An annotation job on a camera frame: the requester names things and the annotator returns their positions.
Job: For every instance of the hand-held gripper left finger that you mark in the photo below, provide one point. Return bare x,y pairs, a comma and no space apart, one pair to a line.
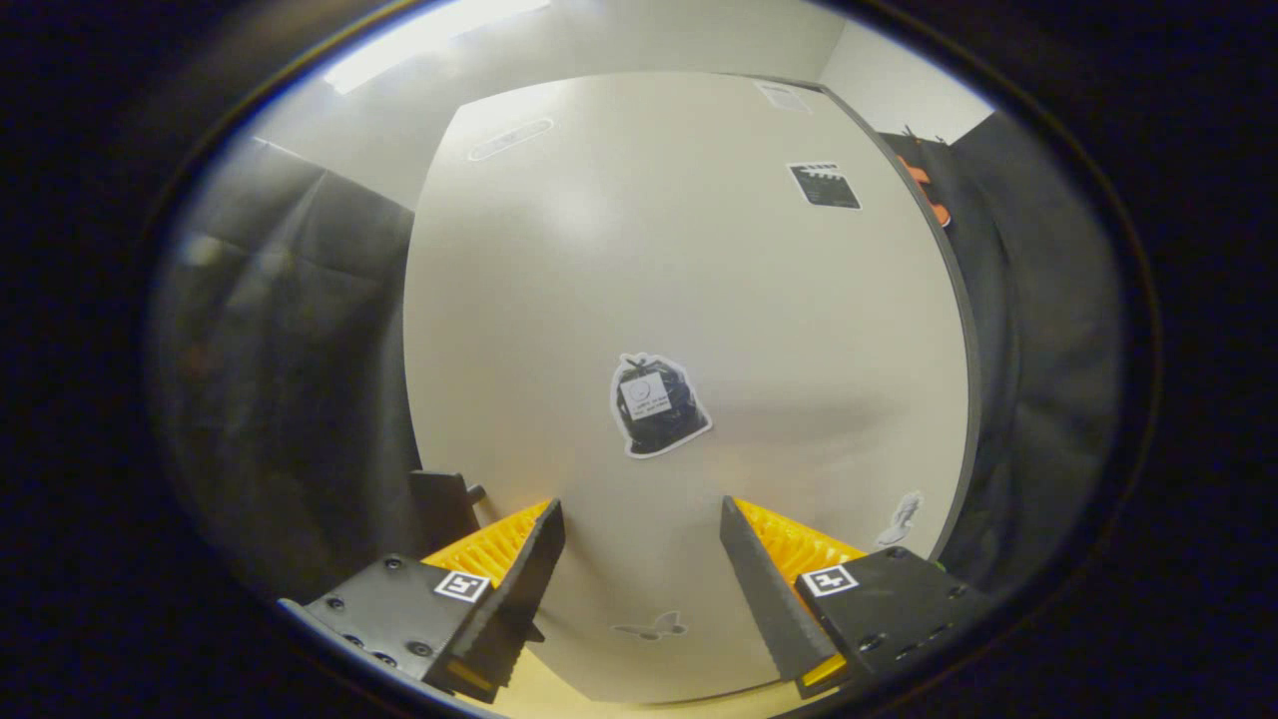
519,589

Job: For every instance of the black backdrop cloth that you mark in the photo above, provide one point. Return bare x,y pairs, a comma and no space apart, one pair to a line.
300,350

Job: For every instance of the dark grey shoe cabinet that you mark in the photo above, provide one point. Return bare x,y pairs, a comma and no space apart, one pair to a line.
974,399

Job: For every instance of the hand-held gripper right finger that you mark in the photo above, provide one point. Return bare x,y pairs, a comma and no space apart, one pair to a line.
769,589

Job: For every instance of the white shoe cabinet door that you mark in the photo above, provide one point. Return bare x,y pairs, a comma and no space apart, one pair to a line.
649,250

